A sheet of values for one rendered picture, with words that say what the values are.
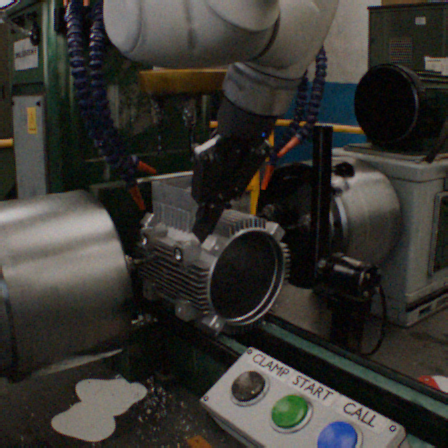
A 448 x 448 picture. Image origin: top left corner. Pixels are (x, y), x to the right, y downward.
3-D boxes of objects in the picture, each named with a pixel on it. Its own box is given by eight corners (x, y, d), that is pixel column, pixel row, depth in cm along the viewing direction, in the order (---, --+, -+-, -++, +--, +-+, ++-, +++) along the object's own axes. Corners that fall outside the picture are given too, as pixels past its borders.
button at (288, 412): (270, 425, 42) (262, 414, 41) (293, 398, 43) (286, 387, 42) (296, 442, 40) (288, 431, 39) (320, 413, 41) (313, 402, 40)
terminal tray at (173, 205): (151, 222, 95) (149, 181, 93) (200, 213, 101) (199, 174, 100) (190, 237, 86) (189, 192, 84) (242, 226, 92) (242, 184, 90)
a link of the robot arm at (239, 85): (219, 44, 64) (205, 85, 68) (262, 80, 60) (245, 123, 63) (273, 47, 70) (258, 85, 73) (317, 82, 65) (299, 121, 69)
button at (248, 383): (231, 399, 46) (223, 389, 45) (254, 375, 47) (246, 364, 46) (254, 414, 43) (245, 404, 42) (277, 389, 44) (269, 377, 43)
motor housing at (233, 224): (134, 308, 97) (129, 204, 92) (218, 285, 108) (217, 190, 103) (200, 349, 81) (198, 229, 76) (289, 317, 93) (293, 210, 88)
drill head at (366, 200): (221, 279, 112) (221, 158, 106) (348, 243, 137) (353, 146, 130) (309, 318, 93) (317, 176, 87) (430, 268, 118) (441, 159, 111)
